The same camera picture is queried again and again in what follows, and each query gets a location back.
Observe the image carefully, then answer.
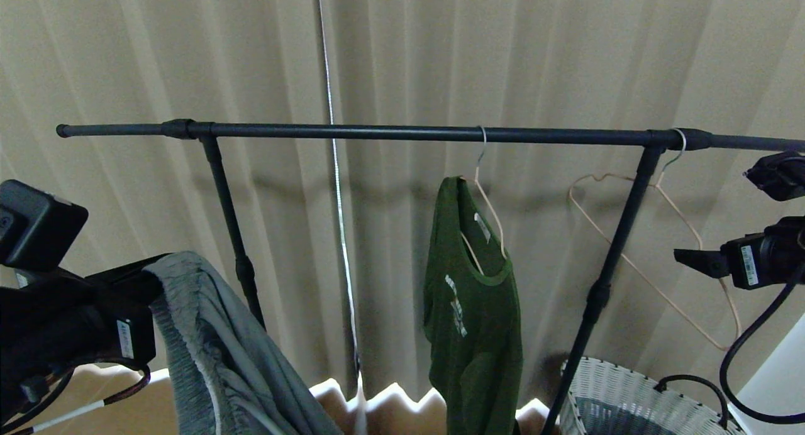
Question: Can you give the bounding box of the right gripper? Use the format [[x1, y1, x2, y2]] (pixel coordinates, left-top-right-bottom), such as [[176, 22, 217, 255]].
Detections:
[[720, 216, 805, 291]]

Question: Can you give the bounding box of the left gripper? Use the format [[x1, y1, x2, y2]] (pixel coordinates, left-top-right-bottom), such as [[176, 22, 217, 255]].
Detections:
[[0, 268, 158, 410]]

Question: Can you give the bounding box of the pink clothes hanger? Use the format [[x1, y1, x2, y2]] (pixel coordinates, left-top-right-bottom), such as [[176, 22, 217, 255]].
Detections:
[[568, 128, 743, 352], [459, 126, 507, 275]]

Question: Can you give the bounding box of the pale grey garment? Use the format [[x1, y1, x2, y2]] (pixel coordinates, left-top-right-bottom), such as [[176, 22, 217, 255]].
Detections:
[[143, 251, 343, 435]]

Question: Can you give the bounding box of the green printed shirt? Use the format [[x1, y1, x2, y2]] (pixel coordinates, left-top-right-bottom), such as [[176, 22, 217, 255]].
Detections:
[[423, 176, 524, 435]]

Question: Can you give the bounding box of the white laundry basket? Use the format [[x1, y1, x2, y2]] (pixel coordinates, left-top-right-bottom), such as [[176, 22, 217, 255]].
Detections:
[[558, 357, 746, 435]]

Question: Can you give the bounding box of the black clothes rack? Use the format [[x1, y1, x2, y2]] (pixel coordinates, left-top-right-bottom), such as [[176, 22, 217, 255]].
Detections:
[[55, 119, 805, 435]]

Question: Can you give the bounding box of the beige curtain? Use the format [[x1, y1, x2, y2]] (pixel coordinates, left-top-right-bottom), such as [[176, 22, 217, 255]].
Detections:
[[0, 0, 805, 417]]

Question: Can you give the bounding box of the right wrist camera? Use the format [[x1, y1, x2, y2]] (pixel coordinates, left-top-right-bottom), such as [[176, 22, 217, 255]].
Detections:
[[744, 151, 805, 202]]

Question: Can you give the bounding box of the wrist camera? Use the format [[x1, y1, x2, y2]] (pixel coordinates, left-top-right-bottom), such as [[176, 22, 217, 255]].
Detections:
[[744, 151, 805, 202], [0, 179, 89, 272]]

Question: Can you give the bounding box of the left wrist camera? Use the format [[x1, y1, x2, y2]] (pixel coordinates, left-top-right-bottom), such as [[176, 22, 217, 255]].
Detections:
[[0, 179, 89, 272]]

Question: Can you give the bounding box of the black cable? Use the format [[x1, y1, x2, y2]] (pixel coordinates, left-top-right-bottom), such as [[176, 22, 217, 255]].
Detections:
[[719, 265, 805, 424]]

